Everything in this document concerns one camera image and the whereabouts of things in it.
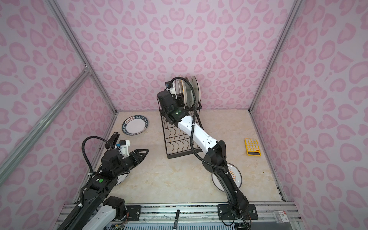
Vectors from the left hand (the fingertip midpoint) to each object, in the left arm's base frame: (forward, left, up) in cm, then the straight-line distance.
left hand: (147, 150), depth 75 cm
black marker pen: (-30, -14, -19) cm, 38 cm away
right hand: (+29, -17, +14) cm, 37 cm away
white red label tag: (-28, -67, -18) cm, 75 cm away
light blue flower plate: (+28, -23, +14) cm, 38 cm away
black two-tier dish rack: (+14, -14, -18) cm, 27 cm away
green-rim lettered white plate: (+33, +20, -20) cm, 44 cm away
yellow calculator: (+11, -64, -19) cm, 68 cm away
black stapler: (+19, +31, -18) cm, 41 cm away
